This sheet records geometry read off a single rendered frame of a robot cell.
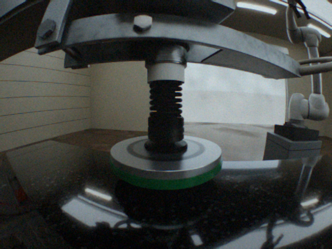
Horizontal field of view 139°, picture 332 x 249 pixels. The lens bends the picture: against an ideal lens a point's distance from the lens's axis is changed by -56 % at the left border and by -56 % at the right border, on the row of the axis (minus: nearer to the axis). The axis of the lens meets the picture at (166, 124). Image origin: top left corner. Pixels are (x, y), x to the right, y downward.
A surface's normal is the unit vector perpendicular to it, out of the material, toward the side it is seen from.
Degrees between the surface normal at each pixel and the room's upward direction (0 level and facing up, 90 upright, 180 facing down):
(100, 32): 90
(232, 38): 90
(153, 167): 0
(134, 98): 90
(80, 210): 0
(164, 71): 90
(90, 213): 0
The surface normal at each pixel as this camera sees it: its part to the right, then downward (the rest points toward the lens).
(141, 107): -0.24, 0.14
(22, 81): 0.97, 0.04
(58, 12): 0.22, 0.14
